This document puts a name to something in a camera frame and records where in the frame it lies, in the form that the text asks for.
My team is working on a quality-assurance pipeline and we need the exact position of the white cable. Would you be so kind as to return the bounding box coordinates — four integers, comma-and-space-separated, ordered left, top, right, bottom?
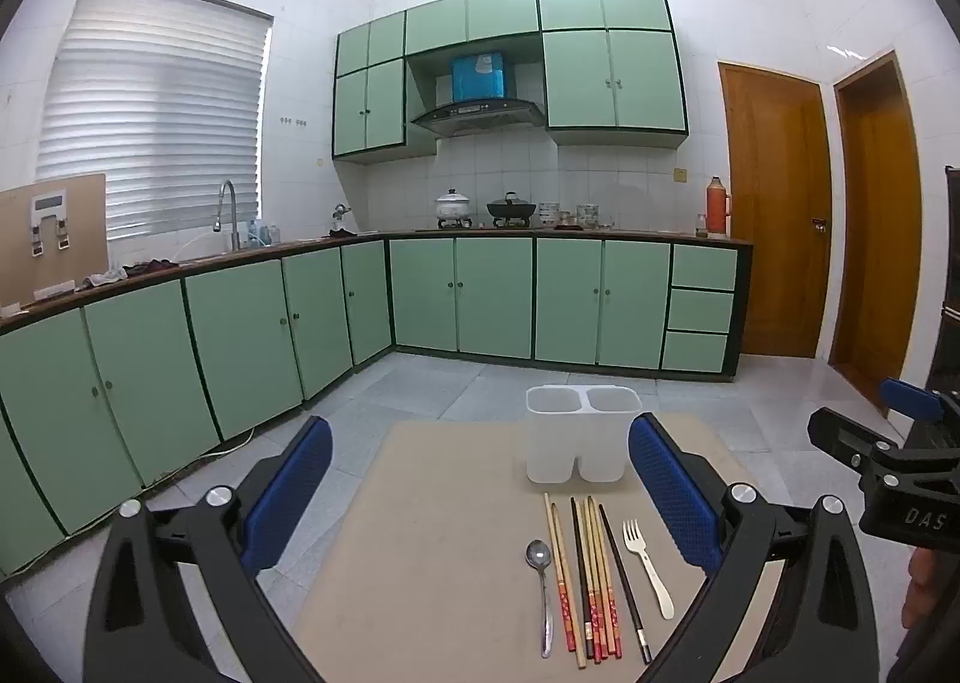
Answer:
201, 426, 256, 460

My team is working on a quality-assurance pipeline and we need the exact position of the cream plastic fork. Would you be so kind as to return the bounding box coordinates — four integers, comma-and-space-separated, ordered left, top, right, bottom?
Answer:
622, 519, 676, 620

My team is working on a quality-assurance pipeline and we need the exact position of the metal spoon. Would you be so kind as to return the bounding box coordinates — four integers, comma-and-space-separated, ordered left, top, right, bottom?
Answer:
526, 540, 556, 658

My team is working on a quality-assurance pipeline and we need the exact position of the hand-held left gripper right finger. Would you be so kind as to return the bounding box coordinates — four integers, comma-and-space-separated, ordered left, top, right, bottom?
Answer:
628, 413, 878, 683

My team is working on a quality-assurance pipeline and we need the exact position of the wooden door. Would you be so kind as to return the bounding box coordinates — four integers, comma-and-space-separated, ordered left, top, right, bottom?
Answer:
829, 50, 923, 414
718, 62, 833, 359

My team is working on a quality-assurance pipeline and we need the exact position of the dark wooden countertop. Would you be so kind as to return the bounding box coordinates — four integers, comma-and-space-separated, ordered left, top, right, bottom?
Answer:
0, 229, 753, 335

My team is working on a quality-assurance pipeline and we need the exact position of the dark furniture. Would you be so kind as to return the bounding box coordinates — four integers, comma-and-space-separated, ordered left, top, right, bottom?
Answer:
926, 165, 960, 391

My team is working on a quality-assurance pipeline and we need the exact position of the gas stove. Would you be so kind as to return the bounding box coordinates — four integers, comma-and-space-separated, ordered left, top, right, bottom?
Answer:
416, 216, 542, 232

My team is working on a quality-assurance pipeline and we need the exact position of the large green wall cabinet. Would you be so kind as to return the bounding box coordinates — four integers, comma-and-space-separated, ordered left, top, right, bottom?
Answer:
538, 0, 689, 151

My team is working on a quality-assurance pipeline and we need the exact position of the metal kitchen faucet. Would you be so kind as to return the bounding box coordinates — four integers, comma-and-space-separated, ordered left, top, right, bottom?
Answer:
212, 180, 242, 251

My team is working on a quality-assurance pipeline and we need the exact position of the white device on board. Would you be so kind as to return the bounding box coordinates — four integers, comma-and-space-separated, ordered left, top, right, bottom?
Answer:
28, 191, 72, 256

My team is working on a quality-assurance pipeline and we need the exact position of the orange thermos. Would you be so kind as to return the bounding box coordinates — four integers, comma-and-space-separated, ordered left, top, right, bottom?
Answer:
706, 176, 732, 239

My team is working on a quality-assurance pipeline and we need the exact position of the person's right hand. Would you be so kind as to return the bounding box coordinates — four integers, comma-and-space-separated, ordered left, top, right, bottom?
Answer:
902, 546, 935, 633

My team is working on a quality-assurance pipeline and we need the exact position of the wooden board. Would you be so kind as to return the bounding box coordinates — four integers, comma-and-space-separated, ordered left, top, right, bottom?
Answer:
0, 173, 108, 309

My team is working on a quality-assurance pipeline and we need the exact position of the black wok with lid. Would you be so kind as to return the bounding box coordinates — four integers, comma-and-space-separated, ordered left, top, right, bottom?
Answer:
486, 191, 539, 220

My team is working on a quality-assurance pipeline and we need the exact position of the green drawer unit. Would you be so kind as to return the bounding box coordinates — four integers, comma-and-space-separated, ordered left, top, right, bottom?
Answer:
660, 242, 751, 380

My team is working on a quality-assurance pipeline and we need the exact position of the long green base cabinet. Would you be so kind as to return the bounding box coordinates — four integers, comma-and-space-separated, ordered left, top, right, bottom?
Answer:
0, 240, 392, 579

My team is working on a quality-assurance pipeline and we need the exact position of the blue hood chimney cover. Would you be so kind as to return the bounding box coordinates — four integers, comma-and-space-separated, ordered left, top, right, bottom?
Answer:
451, 53, 505, 103

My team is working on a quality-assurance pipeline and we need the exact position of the short green wall cabinet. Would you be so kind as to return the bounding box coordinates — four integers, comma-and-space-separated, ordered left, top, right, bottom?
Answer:
405, 0, 542, 58

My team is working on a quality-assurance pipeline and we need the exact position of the white two-compartment utensil holder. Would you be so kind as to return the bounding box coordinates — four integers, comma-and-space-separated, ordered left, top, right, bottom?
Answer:
525, 385, 642, 485

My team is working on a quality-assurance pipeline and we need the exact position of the wooden chopstick with red print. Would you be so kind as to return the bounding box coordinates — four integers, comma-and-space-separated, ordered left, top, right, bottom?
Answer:
598, 505, 623, 655
552, 501, 577, 652
544, 493, 586, 669
591, 501, 613, 658
586, 496, 603, 663

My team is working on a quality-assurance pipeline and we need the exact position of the white window blind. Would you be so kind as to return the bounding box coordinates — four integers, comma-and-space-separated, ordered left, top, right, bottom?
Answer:
36, 0, 275, 241

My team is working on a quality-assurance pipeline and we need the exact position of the black range hood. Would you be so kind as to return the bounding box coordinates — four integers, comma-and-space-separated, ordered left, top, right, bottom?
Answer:
410, 98, 547, 138

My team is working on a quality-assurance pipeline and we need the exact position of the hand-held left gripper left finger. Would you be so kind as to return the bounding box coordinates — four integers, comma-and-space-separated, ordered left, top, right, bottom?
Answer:
84, 417, 335, 683

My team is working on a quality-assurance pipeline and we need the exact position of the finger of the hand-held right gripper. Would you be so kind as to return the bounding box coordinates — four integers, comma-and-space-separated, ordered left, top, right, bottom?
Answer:
808, 407, 912, 478
879, 377, 960, 425

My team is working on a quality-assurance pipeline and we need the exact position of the black chopstick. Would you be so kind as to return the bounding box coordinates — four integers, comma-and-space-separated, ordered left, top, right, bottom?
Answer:
598, 525, 652, 664
571, 498, 593, 659

